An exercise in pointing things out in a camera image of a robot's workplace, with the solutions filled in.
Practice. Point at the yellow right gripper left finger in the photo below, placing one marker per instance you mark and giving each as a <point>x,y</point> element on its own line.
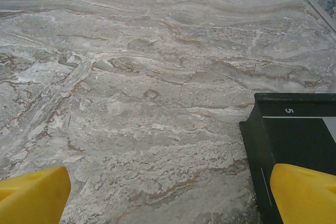
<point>31,197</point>

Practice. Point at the black white checkerboard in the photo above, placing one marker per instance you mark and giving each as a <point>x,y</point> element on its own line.
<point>288,140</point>

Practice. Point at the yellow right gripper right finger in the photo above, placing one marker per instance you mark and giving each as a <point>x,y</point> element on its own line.
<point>304,197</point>

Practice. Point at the aluminium table side rail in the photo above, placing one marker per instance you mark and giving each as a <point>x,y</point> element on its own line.
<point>315,3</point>

